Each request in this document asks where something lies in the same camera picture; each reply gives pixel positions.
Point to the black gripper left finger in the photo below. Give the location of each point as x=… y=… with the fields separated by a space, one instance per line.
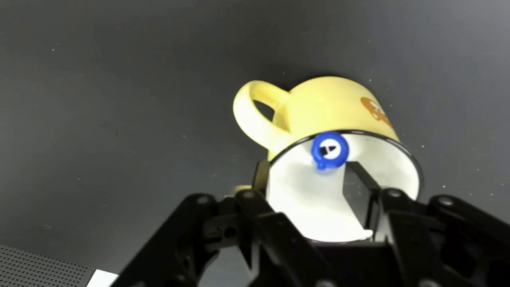
x=191 y=238

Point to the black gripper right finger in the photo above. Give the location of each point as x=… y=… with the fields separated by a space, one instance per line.
x=440 y=242

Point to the blue pen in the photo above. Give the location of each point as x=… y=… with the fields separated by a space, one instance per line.
x=328 y=150

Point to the yellow enamel cup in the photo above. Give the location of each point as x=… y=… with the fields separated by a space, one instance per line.
x=285 y=123

